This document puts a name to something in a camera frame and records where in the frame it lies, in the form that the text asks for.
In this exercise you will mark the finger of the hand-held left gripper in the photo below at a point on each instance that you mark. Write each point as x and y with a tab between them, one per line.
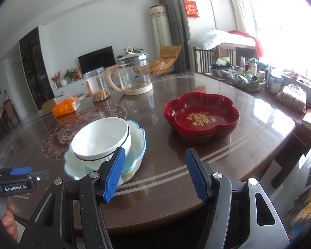
18	171
41	177

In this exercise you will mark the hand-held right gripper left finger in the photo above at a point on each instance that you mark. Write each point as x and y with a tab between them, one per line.
115	173

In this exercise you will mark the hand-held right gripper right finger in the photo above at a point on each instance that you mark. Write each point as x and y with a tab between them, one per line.
197	173

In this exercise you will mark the black-rimmed white bowl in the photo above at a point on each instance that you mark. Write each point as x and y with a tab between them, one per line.
119	153

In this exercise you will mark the blue-rimmed scalloped white bowl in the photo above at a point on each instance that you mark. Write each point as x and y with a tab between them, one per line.
134	153

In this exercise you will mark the person's left hand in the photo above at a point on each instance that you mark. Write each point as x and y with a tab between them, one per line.
9	220

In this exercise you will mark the cardboard box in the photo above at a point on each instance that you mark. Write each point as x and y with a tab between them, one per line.
48	106

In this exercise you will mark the orange tissue box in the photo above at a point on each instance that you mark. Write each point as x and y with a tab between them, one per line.
66	106

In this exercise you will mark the clear plastic snack jar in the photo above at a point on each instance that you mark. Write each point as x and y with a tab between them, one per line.
97	85

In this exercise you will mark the red flowers in vase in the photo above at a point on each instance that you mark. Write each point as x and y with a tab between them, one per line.
55	79

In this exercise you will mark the dark display cabinet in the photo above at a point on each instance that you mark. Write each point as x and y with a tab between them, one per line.
35	70

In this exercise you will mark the tray of dark clutter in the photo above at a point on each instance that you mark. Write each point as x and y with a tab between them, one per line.
223	71

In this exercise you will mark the glass tray of clutter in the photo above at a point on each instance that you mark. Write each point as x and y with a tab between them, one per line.
248	81

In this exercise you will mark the red-leaved potted plant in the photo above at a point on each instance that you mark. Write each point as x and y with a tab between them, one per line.
71	74

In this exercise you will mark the floral patterned cushion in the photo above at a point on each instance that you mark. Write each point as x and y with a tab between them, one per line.
305	207

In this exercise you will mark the black television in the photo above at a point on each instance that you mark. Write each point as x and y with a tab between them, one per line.
96	59

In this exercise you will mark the green potted plant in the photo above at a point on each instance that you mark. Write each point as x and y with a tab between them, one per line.
120	54

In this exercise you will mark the white lidded jar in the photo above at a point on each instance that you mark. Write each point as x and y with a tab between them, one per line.
276	84

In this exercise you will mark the orange lounge chair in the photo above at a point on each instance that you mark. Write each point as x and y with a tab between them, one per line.
165	58

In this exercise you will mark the woven tissue box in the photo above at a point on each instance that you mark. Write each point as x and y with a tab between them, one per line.
291	98

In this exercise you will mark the white pillow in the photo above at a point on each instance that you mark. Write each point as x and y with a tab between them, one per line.
215	39

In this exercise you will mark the red cloth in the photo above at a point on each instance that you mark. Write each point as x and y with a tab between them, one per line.
259	42

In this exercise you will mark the grey curtain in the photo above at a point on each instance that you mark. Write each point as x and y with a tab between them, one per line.
175	26

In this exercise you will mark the white standing air conditioner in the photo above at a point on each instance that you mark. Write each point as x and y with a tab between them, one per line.
160	28

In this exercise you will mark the white curtain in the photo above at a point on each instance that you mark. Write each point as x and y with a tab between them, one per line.
239	7

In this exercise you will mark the red wall hanging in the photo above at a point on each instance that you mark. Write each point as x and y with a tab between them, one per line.
191	8

